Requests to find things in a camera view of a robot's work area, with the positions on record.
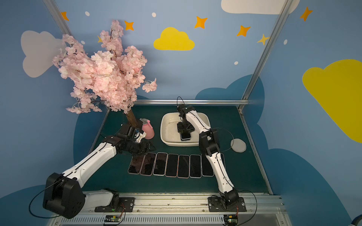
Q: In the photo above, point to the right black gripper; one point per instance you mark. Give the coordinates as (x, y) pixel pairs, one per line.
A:
(185, 128)

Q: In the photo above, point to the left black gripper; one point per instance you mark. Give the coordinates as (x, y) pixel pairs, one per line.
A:
(140, 145)

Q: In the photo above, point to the black phone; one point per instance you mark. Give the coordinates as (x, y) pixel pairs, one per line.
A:
(185, 136)
(223, 159)
(195, 170)
(207, 170)

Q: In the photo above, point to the pink back phone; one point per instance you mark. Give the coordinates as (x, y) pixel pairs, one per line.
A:
(135, 165)

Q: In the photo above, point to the white plastic storage box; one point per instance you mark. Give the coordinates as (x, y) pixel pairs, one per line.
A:
(171, 137)

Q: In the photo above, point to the white case phone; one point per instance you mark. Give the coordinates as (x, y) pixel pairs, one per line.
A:
(160, 164)

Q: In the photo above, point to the pink case phone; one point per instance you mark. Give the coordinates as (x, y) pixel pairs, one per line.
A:
(183, 167)
(172, 165)

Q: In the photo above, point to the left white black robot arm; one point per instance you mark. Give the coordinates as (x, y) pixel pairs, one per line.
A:
(63, 194)

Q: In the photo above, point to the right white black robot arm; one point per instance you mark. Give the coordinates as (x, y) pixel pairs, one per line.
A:
(209, 145)

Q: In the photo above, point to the pink spray bottle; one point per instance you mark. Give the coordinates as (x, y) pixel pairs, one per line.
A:
(147, 128)

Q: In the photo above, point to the grey round disc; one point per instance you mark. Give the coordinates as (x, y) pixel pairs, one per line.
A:
(238, 145)

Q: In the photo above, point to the left green circuit board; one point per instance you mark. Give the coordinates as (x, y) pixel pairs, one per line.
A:
(112, 219)

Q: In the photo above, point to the green circuit board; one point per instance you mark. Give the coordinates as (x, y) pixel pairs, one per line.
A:
(112, 219)
(230, 220)

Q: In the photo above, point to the pink cherry blossom tree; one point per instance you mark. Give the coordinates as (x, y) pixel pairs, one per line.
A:
(110, 77)

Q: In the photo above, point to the right green circuit board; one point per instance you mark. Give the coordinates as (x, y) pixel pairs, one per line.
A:
(230, 220)

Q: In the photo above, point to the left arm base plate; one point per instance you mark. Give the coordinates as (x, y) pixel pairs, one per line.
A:
(125, 204)

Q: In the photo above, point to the aluminium rail base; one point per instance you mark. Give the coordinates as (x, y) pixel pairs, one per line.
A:
(189, 209)

